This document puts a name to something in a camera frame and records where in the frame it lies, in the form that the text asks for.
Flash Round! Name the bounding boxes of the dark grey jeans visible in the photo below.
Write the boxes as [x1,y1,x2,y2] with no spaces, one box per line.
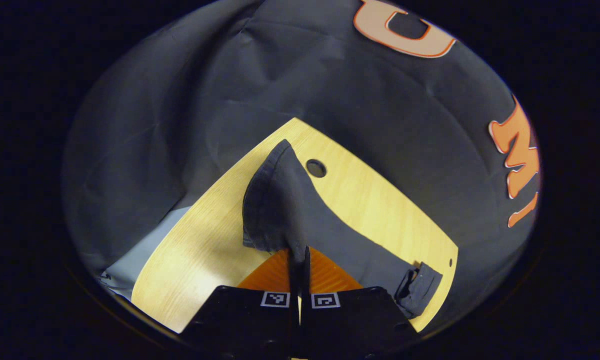
[242,139,443,320]

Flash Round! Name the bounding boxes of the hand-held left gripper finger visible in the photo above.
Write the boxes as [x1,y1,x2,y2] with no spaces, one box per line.
[302,247,421,359]
[182,248,301,359]

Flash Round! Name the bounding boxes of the black backdrop cloth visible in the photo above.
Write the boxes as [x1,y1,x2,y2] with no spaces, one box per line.
[62,0,543,336]

